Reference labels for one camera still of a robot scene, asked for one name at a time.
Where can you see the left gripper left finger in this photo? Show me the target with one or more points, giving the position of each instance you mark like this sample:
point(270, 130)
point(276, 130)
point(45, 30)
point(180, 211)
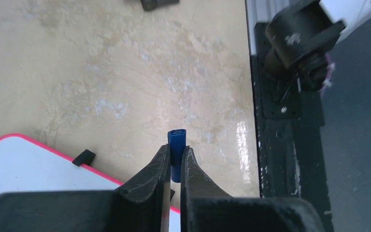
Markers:
point(142, 204)

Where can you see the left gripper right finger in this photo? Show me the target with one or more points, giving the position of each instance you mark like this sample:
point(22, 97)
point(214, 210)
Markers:
point(205, 207)

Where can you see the blue marker cap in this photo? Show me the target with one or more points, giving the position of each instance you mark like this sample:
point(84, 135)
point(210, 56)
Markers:
point(177, 144)

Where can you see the red framed whiteboard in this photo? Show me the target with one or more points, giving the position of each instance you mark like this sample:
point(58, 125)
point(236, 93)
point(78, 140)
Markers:
point(29, 166)

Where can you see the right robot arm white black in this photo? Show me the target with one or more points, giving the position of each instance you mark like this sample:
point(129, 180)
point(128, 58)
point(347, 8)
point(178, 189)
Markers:
point(301, 35)

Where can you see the black board foot clip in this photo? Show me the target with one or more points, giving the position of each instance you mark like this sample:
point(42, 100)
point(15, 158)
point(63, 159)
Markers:
point(87, 157)
point(172, 192)

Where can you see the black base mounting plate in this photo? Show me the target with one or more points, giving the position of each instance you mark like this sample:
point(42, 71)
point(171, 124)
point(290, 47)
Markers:
point(289, 149)

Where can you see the dark metal clamp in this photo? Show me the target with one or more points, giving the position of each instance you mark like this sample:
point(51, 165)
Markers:
point(150, 5)

